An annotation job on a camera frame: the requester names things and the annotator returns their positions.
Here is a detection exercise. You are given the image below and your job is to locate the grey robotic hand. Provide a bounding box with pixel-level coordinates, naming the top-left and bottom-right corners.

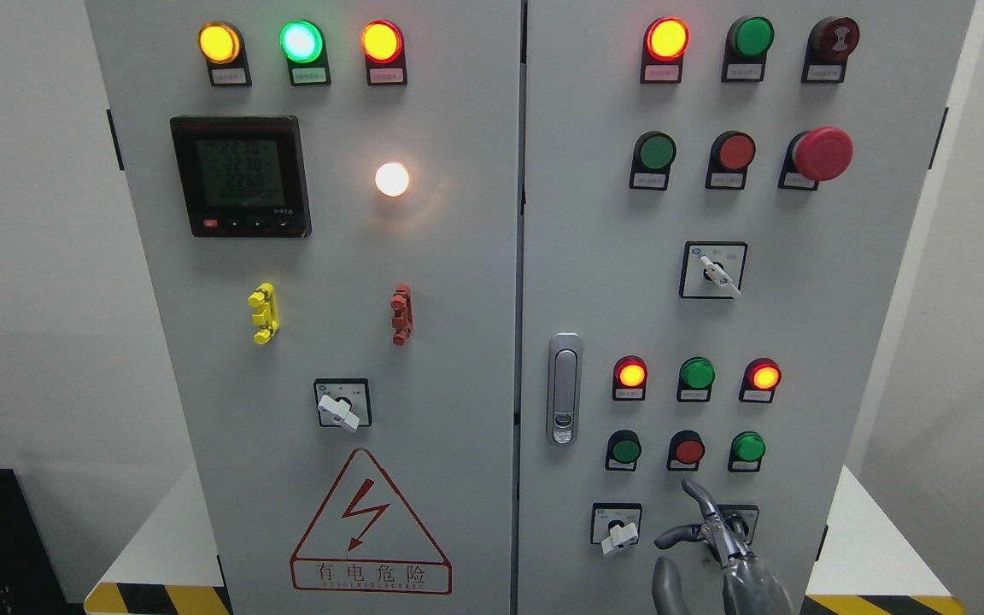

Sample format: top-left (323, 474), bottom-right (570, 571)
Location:
top-left (651, 478), bottom-right (794, 614)

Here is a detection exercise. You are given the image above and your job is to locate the green push button lower right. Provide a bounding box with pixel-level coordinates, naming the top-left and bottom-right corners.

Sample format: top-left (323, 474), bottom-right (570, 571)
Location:
top-left (727, 431), bottom-right (768, 472)

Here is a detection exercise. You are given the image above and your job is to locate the red push button lower middle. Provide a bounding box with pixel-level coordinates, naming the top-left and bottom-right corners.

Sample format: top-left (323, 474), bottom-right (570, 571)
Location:
top-left (666, 430), bottom-right (706, 472)

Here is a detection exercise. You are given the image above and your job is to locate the green start button lower left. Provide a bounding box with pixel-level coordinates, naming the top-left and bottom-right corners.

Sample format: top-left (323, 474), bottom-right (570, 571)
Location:
top-left (605, 430), bottom-right (643, 472)

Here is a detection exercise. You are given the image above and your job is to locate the red push button upper row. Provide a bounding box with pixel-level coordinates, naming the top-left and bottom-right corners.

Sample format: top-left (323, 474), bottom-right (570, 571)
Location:
top-left (706, 130), bottom-right (757, 190)

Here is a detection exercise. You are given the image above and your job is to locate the red emergency stop mushroom button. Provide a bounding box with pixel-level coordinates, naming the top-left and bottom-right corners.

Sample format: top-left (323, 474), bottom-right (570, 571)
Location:
top-left (777, 127), bottom-right (852, 191)

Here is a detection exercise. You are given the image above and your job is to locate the green push button upper row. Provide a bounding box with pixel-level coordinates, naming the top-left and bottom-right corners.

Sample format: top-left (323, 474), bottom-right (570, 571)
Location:
top-left (629, 130), bottom-right (677, 190)

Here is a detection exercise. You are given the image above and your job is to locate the red indicator light lower right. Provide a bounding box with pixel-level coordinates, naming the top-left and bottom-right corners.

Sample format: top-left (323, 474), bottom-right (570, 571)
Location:
top-left (739, 358), bottom-right (782, 404)

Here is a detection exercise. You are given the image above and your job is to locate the red indicator light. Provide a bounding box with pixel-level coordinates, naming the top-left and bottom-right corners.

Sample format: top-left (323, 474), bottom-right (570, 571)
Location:
top-left (739, 358), bottom-right (782, 404)
top-left (360, 20), bottom-right (407, 86)
top-left (640, 16), bottom-right (690, 85)
top-left (612, 355), bottom-right (648, 401)

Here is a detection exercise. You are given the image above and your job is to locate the green indicator light lower middle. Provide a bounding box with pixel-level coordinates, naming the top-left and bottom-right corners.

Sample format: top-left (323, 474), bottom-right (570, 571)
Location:
top-left (676, 355), bottom-right (716, 402)

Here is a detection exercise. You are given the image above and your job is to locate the green indicator light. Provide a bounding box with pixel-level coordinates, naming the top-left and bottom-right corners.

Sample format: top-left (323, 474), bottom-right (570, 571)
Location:
top-left (278, 20), bottom-right (331, 86)
top-left (676, 355), bottom-right (716, 402)
top-left (721, 15), bottom-right (776, 83)

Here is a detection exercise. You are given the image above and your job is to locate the red indicator light lower left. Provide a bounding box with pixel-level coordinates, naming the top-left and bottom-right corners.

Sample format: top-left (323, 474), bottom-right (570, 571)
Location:
top-left (612, 355), bottom-right (648, 401)

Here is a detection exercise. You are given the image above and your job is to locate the red electric hazard warning sticker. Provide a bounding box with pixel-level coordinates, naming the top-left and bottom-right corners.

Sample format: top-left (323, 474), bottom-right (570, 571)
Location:
top-left (290, 448), bottom-right (453, 595)

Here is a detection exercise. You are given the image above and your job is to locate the grey electrical control cabinet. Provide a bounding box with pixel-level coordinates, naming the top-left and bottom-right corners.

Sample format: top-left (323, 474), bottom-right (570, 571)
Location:
top-left (85, 1), bottom-right (976, 614)

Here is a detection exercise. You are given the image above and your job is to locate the red terminal connector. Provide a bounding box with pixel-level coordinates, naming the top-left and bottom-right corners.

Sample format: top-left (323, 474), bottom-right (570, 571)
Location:
top-left (389, 284), bottom-right (413, 347)

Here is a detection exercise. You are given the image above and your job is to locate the white glowing indicator light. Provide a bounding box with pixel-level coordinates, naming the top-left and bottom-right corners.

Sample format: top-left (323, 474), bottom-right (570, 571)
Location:
top-left (374, 162), bottom-right (411, 198)

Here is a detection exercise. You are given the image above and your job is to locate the green indicator light top right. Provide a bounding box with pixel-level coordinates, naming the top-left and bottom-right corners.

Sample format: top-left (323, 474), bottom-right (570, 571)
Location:
top-left (721, 15), bottom-right (776, 83)

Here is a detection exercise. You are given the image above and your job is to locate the dark red buzzer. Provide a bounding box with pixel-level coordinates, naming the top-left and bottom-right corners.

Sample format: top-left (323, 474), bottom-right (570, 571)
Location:
top-left (801, 16), bottom-right (860, 83)

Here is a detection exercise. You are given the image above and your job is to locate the red indicator light top right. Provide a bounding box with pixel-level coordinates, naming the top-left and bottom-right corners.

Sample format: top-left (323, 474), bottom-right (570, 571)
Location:
top-left (640, 16), bottom-right (690, 85)

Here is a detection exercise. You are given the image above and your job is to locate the yellow terminal connector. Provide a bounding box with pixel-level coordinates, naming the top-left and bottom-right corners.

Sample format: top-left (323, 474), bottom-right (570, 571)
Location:
top-left (249, 283), bottom-right (280, 346)

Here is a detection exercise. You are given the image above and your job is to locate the black digital power meter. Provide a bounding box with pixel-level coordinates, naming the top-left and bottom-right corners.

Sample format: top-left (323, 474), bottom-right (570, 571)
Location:
top-left (169, 115), bottom-right (312, 238)

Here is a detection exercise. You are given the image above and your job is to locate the red indicator light top left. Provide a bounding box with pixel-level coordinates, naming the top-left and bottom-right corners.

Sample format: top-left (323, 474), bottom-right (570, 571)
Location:
top-left (360, 20), bottom-right (407, 86)

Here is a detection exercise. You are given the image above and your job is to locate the green indicator light top left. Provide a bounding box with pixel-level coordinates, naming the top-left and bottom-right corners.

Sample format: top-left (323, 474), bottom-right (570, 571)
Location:
top-left (278, 20), bottom-right (331, 86)

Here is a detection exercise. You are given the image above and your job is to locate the yellow indicator light top left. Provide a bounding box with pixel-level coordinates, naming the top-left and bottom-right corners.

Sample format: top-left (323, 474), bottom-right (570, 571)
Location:
top-left (196, 22), bottom-right (251, 87)

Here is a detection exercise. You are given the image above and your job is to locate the black knob selector switch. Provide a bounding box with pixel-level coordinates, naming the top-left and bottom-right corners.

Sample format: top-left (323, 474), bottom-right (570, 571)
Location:
top-left (702, 505), bottom-right (760, 567)

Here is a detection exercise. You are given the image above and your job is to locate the lower white rotary selector switch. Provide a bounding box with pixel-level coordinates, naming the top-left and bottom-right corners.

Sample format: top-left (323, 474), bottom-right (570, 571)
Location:
top-left (591, 502), bottom-right (643, 557)

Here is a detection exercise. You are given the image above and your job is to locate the white rotary selector switch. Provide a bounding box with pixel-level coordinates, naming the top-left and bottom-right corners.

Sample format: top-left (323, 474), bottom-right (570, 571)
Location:
top-left (313, 378), bottom-right (372, 433)
top-left (591, 502), bottom-right (643, 557)

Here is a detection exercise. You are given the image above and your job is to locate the silver cabinet door handle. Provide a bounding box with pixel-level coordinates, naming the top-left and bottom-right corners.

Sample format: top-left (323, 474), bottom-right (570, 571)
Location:
top-left (547, 332), bottom-right (584, 445)

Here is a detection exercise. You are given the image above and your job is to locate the upper right white selector switch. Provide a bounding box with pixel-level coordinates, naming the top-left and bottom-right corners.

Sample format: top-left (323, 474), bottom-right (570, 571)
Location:
top-left (679, 241), bottom-right (748, 299)

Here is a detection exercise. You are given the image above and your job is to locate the left white rotary selector switch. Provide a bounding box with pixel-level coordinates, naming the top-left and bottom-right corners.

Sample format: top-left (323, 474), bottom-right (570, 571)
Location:
top-left (313, 378), bottom-right (372, 433)

